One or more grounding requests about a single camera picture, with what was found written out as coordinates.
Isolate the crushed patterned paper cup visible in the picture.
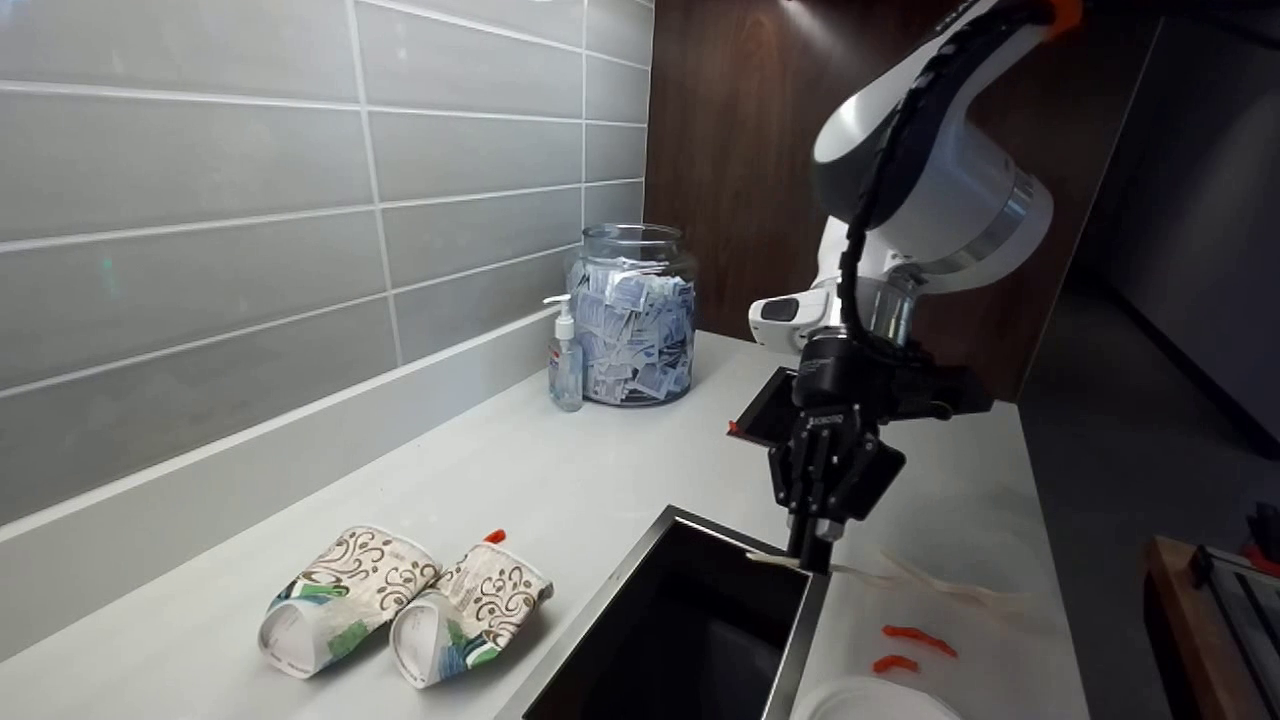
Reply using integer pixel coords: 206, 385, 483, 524
258, 524, 448, 686
390, 539, 555, 691

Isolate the wooden board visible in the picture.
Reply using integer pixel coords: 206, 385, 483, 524
1140, 531, 1280, 720

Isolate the small clear pump bottle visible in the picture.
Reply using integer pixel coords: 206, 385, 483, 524
541, 293, 594, 416

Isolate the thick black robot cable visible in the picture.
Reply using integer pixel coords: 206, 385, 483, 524
838, 35, 993, 353

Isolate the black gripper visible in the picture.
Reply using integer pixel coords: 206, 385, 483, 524
768, 338, 997, 575

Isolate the dark metal rail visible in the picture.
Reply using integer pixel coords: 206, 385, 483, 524
1188, 499, 1280, 686

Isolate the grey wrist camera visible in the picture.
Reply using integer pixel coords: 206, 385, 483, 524
743, 288, 850, 358

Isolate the white round plate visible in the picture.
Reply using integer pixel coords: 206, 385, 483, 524
806, 678, 969, 720

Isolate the glass jar of blue packets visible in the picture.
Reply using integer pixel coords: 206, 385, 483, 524
563, 220, 703, 407

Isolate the black sink basin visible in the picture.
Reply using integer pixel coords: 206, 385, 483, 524
499, 499, 838, 720

